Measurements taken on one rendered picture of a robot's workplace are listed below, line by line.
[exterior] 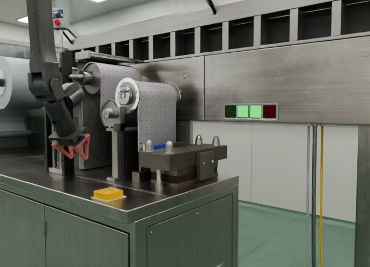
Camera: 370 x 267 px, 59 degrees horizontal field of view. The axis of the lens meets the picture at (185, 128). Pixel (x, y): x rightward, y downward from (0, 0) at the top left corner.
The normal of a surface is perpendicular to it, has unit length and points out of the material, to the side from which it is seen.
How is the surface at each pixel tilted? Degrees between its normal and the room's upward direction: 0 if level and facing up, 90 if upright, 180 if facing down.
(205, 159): 90
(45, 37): 90
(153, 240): 90
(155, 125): 90
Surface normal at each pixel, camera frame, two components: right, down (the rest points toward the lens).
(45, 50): 0.87, -0.08
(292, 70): -0.62, 0.05
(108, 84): 0.78, 0.07
